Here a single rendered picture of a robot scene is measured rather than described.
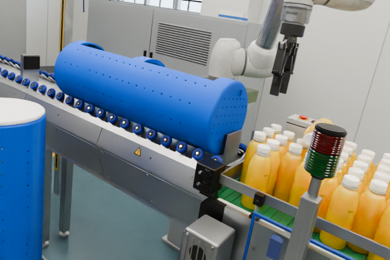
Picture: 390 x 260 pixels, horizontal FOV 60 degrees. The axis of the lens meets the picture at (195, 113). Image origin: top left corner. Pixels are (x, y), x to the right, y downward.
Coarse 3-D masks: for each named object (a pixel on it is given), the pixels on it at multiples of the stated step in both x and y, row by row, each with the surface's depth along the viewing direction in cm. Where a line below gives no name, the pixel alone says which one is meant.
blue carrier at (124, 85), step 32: (64, 64) 153; (96, 64) 143; (128, 64) 136; (160, 64) 146; (96, 96) 144; (128, 96) 131; (160, 96) 123; (192, 96) 116; (224, 96) 115; (160, 128) 128; (192, 128) 116; (224, 128) 122
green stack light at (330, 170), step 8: (312, 152) 69; (312, 160) 69; (320, 160) 67; (328, 160) 67; (336, 160) 67; (304, 168) 71; (312, 168) 69; (320, 168) 68; (328, 168) 67; (336, 168) 68; (320, 176) 68; (328, 176) 68
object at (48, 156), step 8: (48, 152) 183; (48, 160) 184; (48, 168) 186; (48, 176) 187; (48, 184) 189; (48, 192) 190; (48, 200) 192; (48, 208) 194; (48, 216) 195; (48, 224) 197; (48, 232) 198
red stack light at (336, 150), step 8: (312, 136) 69; (320, 136) 67; (328, 136) 66; (344, 136) 67; (312, 144) 69; (320, 144) 67; (328, 144) 66; (336, 144) 66; (320, 152) 67; (328, 152) 67; (336, 152) 67
